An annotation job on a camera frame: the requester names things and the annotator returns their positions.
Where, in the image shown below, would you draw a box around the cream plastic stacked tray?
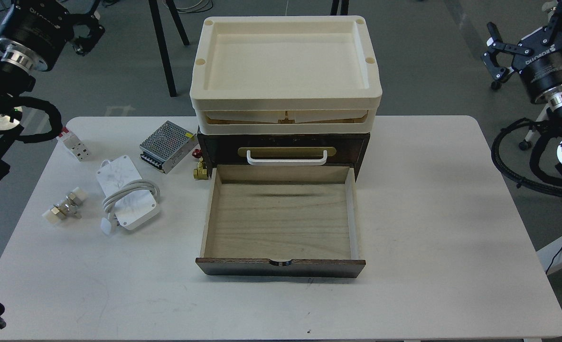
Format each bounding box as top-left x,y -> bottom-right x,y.
190,16 -> 383,135

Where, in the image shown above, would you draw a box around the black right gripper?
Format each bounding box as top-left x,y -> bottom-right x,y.
481,0 -> 562,105

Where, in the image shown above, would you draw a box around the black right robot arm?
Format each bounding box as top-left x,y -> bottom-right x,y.
481,0 -> 562,198

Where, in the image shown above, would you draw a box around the white office chair base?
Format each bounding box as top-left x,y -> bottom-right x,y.
518,104 -> 550,151

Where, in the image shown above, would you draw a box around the brass valve red handle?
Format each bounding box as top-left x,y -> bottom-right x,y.
191,149 -> 209,180

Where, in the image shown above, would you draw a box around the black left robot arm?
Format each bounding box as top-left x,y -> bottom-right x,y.
0,0 -> 105,181

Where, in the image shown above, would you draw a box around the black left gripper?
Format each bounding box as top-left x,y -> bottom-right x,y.
0,0 -> 105,73

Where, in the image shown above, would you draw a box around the black table leg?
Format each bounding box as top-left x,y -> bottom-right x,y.
148,0 -> 190,97

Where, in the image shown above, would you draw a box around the metal fitting white caps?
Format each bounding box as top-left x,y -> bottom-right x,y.
41,188 -> 88,225

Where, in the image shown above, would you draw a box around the open wooden drawer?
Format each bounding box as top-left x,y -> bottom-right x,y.
196,164 -> 366,278

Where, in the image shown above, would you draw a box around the white drawer handle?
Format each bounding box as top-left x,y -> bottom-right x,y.
246,150 -> 328,166

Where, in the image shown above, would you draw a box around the dark wooden cabinet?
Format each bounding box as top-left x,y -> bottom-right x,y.
197,131 -> 371,173

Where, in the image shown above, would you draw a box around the white charger with cable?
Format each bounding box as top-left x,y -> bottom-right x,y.
96,155 -> 161,235

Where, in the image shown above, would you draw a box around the metal mesh power supply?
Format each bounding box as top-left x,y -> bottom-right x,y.
140,121 -> 198,174

